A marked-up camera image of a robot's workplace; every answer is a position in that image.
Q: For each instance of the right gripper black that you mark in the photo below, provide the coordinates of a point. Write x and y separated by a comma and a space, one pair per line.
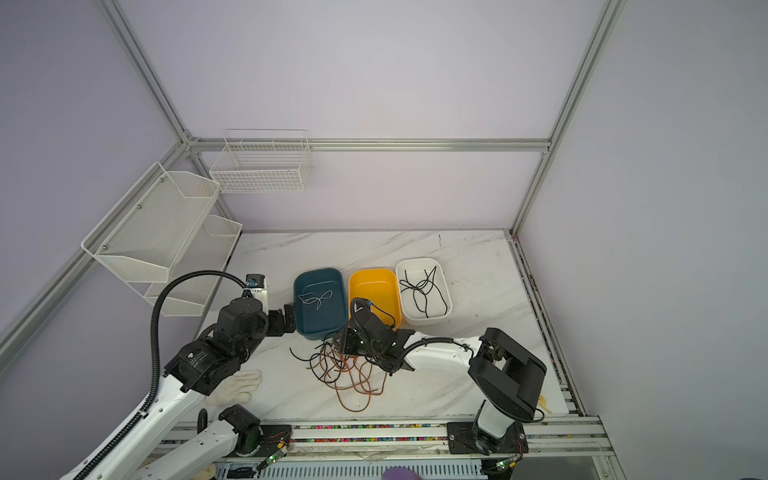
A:
344, 345

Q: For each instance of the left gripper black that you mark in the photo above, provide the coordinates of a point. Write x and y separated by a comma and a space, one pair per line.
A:
277, 327

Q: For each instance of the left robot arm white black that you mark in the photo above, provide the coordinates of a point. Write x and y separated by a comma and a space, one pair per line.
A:
201, 368

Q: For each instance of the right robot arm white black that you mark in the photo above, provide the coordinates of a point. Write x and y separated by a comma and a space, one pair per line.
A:
509, 376

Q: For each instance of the dark teal plastic bin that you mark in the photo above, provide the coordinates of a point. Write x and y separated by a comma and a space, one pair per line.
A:
321, 305

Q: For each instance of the yellow plastic bin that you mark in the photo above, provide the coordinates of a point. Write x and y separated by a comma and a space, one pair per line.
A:
380, 286

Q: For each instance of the white plastic bin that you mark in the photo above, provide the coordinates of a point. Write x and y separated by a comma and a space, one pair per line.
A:
424, 295

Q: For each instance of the white work glove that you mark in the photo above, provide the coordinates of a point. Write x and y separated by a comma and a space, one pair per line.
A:
237, 389

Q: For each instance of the lower white mesh shelf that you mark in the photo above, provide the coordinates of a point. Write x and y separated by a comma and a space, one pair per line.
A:
210, 249

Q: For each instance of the white mesh shelf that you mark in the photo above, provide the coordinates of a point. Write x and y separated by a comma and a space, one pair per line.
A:
210, 249
144, 238

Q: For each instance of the purple object at edge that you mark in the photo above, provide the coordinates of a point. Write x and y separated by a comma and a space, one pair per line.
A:
400, 473

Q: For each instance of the upper white mesh shelf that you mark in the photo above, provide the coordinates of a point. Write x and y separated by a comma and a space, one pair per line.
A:
144, 238

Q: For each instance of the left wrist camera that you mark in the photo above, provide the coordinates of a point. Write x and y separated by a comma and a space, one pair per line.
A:
256, 286

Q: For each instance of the white wire wall basket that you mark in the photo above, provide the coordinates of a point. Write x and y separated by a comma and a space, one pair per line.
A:
255, 161

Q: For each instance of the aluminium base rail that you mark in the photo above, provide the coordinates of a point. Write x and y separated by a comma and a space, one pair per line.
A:
570, 436

